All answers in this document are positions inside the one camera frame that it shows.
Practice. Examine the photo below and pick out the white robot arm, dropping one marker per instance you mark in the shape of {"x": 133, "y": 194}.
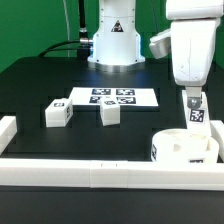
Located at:
{"x": 117, "y": 45}

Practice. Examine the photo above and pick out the white left fence bar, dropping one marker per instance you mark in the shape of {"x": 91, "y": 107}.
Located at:
{"x": 8, "y": 129}

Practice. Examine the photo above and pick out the white marker sheet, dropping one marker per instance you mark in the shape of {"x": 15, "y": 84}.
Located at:
{"x": 126, "y": 96}

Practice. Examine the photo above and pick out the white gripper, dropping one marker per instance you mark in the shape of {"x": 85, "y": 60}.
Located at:
{"x": 192, "y": 48}

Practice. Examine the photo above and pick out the white front fence bar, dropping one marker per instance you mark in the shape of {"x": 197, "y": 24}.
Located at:
{"x": 110, "y": 174}

